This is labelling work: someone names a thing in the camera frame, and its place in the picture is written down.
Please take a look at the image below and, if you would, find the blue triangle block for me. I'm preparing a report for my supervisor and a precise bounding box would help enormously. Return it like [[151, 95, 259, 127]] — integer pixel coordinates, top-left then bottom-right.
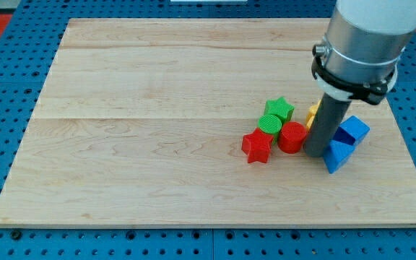
[[323, 140, 355, 174]]

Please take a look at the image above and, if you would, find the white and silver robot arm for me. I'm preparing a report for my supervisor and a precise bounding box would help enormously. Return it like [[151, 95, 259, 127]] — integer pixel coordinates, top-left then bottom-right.
[[311, 0, 416, 105]]

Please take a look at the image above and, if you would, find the yellow hexagon block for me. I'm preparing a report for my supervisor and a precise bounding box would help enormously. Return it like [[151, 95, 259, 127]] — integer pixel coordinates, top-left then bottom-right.
[[305, 101, 321, 131]]

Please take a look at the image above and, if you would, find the red star block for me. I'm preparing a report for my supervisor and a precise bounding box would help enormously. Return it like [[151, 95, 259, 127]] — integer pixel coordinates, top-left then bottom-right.
[[241, 128, 274, 163]]

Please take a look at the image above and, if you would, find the green cylinder block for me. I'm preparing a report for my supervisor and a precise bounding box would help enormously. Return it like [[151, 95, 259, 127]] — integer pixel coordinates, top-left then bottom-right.
[[258, 114, 282, 144]]

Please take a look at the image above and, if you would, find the light wooden board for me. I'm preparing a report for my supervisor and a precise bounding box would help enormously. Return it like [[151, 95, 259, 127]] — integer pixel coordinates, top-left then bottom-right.
[[0, 19, 416, 229]]

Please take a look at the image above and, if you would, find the green star block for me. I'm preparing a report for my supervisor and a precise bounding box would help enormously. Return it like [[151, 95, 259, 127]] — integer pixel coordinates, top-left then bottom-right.
[[264, 97, 295, 123]]

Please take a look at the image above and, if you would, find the red cylinder block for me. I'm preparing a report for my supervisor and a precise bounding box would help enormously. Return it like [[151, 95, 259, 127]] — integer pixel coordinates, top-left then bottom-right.
[[278, 121, 307, 154]]

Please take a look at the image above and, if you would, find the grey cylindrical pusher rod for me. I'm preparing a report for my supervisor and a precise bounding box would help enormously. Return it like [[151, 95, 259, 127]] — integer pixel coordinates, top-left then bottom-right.
[[303, 94, 351, 157]]

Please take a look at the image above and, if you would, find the blue cube block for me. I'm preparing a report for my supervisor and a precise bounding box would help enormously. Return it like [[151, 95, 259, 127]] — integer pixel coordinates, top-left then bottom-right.
[[333, 116, 371, 147]]

